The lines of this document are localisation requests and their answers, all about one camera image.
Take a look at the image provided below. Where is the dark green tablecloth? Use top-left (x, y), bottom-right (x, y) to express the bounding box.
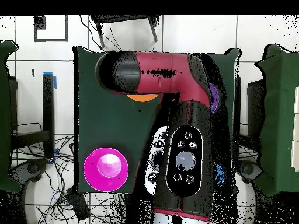
top-left (72, 45), bottom-right (241, 195)

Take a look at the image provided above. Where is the blue tape strip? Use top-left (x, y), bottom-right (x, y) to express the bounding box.
top-left (43, 71), bottom-right (57, 90)

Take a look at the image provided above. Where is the grey chair base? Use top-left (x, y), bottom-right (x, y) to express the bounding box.
top-left (235, 159), bottom-right (264, 184)
top-left (9, 158), bottom-right (50, 184)

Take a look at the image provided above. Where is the black power strip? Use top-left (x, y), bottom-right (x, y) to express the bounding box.
top-left (65, 187), bottom-right (91, 221)

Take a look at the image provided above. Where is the green cloth side table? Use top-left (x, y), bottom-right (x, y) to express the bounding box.
top-left (253, 43), bottom-right (299, 197)
top-left (0, 40), bottom-right (22, 194)

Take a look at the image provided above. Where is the black stool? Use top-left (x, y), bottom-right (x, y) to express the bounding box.
top-left (89, 15), bottom-right (162, 49)

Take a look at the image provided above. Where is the large pink bowl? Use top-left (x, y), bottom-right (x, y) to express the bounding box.
top-left (83, 147), bottom-right (130, 193)

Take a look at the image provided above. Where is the light blue bowl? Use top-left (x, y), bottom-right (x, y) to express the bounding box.
top-left (213, 162), bottom-right (227, 186)

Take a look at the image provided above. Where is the large orange bowl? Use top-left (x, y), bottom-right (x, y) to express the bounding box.
top-left (126, 93), bottom-right (160, 103)

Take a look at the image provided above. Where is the black square floor frame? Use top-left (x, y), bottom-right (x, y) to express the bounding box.
top-left (34, 15), bottom-right (69, 43)

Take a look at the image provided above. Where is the black stand frame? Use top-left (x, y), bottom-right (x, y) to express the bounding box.
top-left (9, 72), bottom-right (57, 160)

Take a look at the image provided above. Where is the purple shallow bowl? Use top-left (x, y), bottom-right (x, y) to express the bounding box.
top-left (208, 82), bottom-right (221, 115)

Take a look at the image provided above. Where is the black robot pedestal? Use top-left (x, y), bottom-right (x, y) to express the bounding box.
top-left (123, 192), bottom-right (155, 224)

